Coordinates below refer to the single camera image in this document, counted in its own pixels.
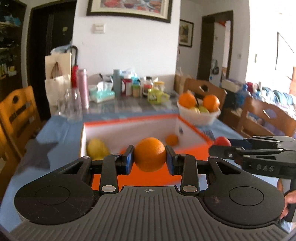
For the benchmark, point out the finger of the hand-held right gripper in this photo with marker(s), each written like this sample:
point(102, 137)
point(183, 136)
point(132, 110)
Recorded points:
point(222, 151)
point(241, 143)

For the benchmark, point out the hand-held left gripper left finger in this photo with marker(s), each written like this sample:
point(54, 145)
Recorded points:
point(129, 160)

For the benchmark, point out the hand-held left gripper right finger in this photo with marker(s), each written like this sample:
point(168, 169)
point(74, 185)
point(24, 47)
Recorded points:
point(170, 161)

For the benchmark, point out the red apple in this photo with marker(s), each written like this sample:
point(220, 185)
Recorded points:
point(222, 140)

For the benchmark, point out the small tangerine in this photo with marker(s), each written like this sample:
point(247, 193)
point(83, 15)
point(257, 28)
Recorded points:
point(172, 140)

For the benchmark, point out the round orange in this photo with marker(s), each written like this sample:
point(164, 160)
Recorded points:
point(149, 154)

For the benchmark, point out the orange cardboard box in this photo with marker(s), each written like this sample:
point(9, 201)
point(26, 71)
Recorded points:
point(129, 129)

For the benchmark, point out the yellow lemon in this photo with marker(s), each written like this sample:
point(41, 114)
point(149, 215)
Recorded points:
point(97, 148)

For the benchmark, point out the white plastic basket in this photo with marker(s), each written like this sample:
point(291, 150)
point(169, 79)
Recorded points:
point(198, 118)

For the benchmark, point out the large orange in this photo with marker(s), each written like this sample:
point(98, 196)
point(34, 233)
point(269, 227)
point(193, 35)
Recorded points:
point(187, 100)
point(211, 103)

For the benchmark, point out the person's right hand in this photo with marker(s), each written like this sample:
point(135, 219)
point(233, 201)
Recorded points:
point(291, 201)

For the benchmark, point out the wooden slat-back chair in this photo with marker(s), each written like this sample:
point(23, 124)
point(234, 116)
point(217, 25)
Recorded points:
point(261, 115)

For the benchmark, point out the green pear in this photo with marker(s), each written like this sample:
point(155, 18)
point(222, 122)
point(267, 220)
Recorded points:
point(203, 109)

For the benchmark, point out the yellow apple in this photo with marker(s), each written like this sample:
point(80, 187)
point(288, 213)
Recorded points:
point(194, 110)

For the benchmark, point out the black curved stem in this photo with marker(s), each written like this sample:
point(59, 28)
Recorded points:
point(197, 102)

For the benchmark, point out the pile of blue clothes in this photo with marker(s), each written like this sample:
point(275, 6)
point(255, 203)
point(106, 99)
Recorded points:
point(272, 93)

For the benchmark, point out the white storage box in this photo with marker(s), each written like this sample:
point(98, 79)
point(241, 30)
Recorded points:
point(232, 85)

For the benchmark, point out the wooden chair with round cutout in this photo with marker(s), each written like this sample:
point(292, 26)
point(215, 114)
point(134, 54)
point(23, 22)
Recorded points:
point(215, 89)

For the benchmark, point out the yellow mug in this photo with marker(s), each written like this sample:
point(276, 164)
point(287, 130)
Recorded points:
point(156, 96)

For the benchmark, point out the green-lidded jar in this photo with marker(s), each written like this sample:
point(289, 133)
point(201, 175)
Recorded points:
point(136, 90)

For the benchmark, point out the blue printed tablecloth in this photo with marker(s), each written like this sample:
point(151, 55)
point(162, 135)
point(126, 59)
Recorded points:
point(64, 134)

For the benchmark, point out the green tissue box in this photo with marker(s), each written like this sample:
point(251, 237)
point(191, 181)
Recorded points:
point(101, 96)

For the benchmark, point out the red labelled jar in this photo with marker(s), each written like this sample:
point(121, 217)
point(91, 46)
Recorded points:
point(127, 88)

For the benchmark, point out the black-capped bottle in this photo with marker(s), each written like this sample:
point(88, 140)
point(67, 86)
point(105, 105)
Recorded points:
point(148, 87)

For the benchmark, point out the yellow-lidded container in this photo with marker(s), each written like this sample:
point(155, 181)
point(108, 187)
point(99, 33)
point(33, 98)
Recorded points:
point(159, 85)

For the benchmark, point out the grey tall bottle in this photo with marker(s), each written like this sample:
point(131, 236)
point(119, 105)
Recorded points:
point(117, 83)

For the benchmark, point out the black hanging bag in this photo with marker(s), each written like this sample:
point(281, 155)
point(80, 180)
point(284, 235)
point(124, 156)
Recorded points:
point(215, 69)

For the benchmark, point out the clear glass bottle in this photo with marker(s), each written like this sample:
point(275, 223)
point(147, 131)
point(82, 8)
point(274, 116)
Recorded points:
point(70, 106)

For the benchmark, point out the brown paper bag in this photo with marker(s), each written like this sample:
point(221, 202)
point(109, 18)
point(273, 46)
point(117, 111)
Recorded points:
point(181, 80)

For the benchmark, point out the pink thermos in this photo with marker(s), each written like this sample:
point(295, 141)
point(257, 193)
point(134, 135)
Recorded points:
point(83, 90)

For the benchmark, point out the white paper bag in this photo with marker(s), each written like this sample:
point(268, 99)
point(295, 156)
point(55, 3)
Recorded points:
point(55, 90)

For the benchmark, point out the red folded umbrella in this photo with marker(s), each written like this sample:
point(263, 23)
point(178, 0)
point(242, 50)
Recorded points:
point(74, 74)

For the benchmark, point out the wooden chair with oval cutout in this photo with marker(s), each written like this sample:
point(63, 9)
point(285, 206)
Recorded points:
point(18, 115)

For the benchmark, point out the beige paper bag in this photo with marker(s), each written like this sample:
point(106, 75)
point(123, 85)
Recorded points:
point(59, 62)

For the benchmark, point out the small dark framed picture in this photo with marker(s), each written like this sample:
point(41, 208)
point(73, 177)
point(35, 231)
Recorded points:
point(186, 33)

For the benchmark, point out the large framed food painting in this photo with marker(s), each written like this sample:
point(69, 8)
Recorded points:
point(129, 8)

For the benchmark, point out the dark display shelf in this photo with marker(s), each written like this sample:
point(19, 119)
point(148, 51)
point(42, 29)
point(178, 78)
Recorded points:
point(8, 46)

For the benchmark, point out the beige wall switch panel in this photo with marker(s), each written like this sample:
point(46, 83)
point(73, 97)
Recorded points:
point(99, 28)

